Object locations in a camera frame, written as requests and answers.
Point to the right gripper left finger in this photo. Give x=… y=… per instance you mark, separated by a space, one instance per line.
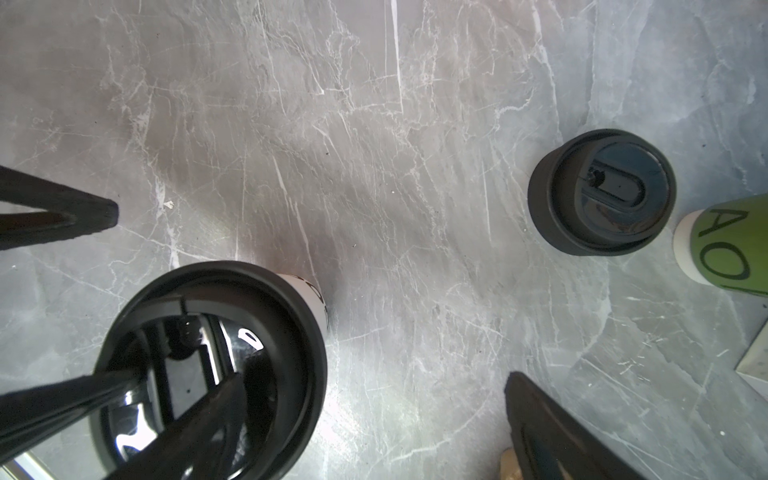
x=202 y=442

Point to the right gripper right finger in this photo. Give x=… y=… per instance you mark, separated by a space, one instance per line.
x=551 y=444

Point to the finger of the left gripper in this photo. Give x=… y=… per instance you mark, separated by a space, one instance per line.
x=58 y=212

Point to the pulp cup carrier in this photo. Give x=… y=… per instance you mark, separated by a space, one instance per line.
x=509 y=467

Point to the white paper coffee cup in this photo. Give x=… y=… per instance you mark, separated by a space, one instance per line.
x=313 y=298

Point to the black cup lid stack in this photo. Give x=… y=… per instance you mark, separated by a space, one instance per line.
x=606 y=192

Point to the stack of paper cups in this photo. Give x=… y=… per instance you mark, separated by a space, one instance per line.
x=725 y=245

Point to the cartoon paper gift bag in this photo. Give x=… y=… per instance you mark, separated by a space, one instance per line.
x=753 y=366

